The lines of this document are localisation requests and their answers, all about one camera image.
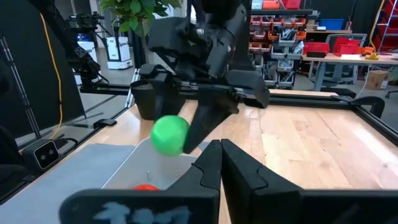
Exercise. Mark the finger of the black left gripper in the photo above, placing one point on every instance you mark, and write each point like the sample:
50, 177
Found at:
211, 115
168, 93

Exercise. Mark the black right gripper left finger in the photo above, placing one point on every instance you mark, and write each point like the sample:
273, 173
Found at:
174, 205

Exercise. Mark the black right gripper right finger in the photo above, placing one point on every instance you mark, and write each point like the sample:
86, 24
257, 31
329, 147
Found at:
280, 205

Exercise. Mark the red toy tomato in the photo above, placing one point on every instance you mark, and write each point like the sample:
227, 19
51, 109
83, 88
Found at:
146, 187

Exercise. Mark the green toy ball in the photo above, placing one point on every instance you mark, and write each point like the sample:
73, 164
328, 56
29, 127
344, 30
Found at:
169, 135

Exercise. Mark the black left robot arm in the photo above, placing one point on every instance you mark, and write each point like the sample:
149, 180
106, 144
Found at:
244, 46

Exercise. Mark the white metal bar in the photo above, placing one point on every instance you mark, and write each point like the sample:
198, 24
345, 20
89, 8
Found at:
132, 88

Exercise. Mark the shelf with parts bins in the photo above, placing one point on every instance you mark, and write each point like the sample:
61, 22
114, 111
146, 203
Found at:
280, 43

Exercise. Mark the green leafy plant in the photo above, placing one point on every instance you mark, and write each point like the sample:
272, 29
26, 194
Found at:
140, 14

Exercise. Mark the red storage bin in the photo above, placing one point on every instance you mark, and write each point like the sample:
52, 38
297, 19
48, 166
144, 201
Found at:
346, 46
316, 48

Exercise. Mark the grey cloth mat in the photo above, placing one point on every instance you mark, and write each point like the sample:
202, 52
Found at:
62, 186

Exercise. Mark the blue storage bin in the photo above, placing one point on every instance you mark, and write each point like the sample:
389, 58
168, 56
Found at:
331, 24

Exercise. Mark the grey office chair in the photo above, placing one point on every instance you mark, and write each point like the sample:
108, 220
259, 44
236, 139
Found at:
339, 68

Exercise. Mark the wooden work desk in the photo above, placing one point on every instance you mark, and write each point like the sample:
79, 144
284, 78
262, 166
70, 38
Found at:
342, 60

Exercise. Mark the black standing panel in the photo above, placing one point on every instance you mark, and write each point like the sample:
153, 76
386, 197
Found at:
31, 68

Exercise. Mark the cardboard box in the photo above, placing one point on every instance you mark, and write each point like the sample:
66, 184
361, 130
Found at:
377, 79

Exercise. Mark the red ladder rack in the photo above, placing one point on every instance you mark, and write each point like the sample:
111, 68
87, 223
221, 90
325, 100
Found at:
388, 25

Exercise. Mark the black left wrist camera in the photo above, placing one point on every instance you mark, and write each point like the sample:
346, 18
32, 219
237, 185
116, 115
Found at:
172, 37

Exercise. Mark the black camera tripod rig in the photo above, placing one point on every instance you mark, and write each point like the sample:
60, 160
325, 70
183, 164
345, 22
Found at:
85, 53

